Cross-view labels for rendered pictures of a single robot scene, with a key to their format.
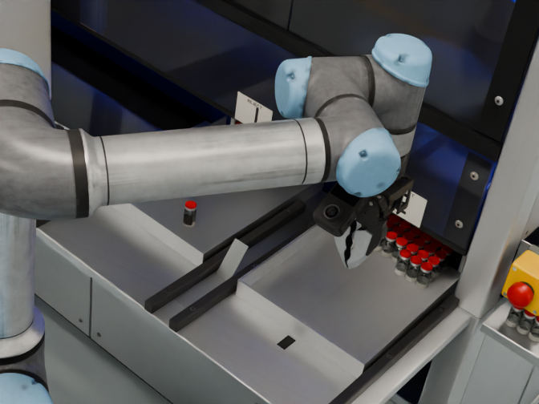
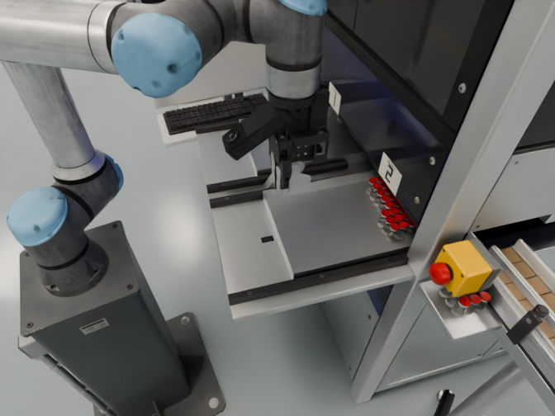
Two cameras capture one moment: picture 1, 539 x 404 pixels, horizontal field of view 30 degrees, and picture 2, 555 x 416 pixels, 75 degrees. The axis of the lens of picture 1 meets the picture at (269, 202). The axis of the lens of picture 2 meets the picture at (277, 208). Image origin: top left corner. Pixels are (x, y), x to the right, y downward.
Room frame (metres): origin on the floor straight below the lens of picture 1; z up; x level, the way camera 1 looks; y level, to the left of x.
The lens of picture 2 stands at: (0.74, -0.43, 1.55)
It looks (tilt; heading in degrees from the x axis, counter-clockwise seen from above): 46 degrees down; 40
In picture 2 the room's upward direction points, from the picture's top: straight up
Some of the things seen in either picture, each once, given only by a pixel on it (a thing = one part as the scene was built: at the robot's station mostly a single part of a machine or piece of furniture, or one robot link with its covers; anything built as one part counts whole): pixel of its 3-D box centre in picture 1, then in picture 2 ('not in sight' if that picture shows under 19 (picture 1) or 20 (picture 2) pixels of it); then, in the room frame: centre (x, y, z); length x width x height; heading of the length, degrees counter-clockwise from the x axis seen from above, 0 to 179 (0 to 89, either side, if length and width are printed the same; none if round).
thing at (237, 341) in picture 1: (256, 259); (296, 186); (1.34, 0.01, 0.87); 0.70 x 0.48 x 0.02; 55
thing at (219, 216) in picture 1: (214, 186); (301, 139); (1.49, 0.11, 0.90); 0.34 x 0.26 x 0.04; 145
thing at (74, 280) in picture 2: not in sight; (68, 258); (0.81, 0.28, 0.84); 0.15 x 0.15 x 0.10
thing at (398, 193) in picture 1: (376, 179); (296, 124); (1.13, -0.14, 1.24); 0.09 x 0.08 x 0.12; 145
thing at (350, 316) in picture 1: (358, 279); (343, 218); (1.30, -0.17, 0.90); 0.34 x 0.26 x 0.04; 146
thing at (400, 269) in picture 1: (403, 262); (383, 219); (1.35, -0.25, 0.90); 0.02 x 0.02 x 0.05
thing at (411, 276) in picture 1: (413, 268); (388, 225); (1.34, -0.27, 0.90); 0.02 x 0.02 x 0.05
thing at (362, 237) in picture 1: (370, 243); (294, 182); (1.12, -0.15, 1.13); 0.06 x 0.03 x 0.09; 145
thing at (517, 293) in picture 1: (521, 293); (442, 272); (1.21, -0.42, 0.99); 0.04 x 0.04 x 0.04; 55
